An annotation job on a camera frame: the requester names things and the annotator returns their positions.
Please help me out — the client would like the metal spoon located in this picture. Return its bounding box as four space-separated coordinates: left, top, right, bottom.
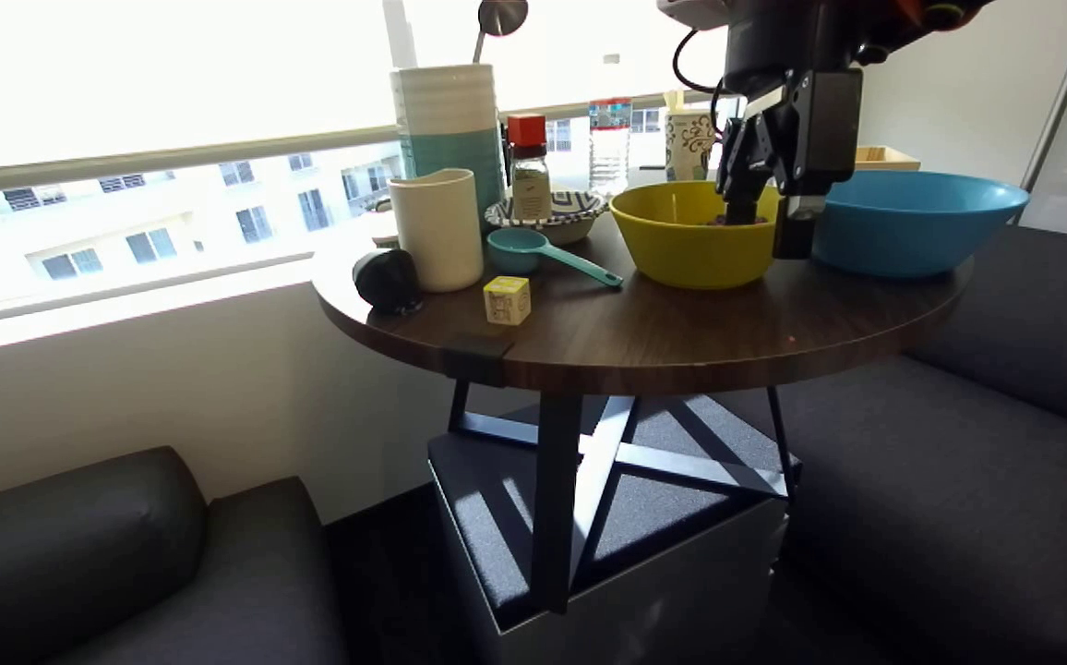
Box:
469 0 532 69

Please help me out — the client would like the yellow bowl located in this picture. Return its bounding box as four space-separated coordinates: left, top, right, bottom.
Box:
606 179 789 296

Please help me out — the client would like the clear water bottle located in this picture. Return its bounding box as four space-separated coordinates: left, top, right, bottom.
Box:
583 96 637 197

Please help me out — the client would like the patterned shallow dish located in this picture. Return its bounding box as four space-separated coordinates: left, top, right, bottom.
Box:
482 185 613 247

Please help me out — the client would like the small beige jar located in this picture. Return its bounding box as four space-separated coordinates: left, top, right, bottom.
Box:
509 157 559 227

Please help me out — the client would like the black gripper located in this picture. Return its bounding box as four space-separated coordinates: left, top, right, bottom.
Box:
712 64 869 264

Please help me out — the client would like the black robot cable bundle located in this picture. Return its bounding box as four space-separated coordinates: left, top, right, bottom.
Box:
668 15 746 103

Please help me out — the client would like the white building outside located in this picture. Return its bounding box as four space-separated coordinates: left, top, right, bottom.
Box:
0 143 415 288

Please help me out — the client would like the light wooden box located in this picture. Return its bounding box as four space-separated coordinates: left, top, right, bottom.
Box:
853 139 927 179

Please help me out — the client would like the black leather armchair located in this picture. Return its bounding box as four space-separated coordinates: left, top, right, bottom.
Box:
0 445 350 665

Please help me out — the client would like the black ladle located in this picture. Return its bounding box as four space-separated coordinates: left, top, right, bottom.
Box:
349 243 424 314

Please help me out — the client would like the dark grey sofa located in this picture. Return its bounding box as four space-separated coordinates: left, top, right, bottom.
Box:
781 212 1067 665

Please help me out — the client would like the teal measuring scoop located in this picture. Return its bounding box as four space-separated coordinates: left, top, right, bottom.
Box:
482 227 627 296

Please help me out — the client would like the tall cream teal utensil holder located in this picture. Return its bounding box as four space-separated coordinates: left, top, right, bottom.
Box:
387 58 509 223

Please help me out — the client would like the blue bowl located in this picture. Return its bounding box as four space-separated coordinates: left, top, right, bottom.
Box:
809 167 1033 285

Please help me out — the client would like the round dark wood table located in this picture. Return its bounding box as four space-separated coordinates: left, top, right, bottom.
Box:
311 162 978 622

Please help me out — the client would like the cream cylindrical cup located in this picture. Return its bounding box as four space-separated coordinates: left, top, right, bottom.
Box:
387 167 493 296

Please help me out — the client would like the small yellow cube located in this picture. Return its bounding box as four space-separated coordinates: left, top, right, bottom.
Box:
482 271 535 328

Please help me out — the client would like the floral patterned cup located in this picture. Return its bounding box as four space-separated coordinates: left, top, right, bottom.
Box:
663 103 722 189

